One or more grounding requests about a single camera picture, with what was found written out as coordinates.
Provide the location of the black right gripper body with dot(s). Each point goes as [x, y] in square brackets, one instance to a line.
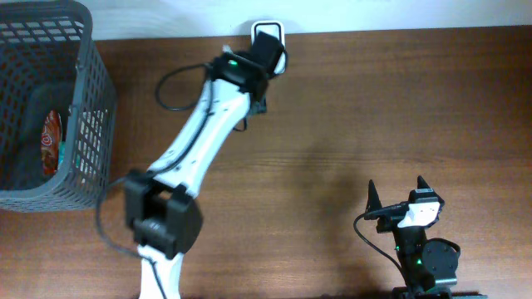
[391, 212]

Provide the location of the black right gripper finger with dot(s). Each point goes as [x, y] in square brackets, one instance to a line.
[421, 183]
[374, 204]

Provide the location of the orange chocolate bar wrapper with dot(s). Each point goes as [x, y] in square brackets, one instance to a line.
[51, 137]

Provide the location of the small teal tissue pack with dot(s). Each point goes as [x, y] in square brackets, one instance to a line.
[61, 153]

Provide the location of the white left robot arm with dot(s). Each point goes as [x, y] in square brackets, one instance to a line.
[161, 207]

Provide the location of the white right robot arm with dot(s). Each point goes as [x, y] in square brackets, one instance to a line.
[427, 266]

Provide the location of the white barcode scanner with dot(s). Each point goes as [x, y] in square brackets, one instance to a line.
[272, 27]

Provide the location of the grey plastic mesh basket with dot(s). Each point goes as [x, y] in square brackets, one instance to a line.
[50, 63]

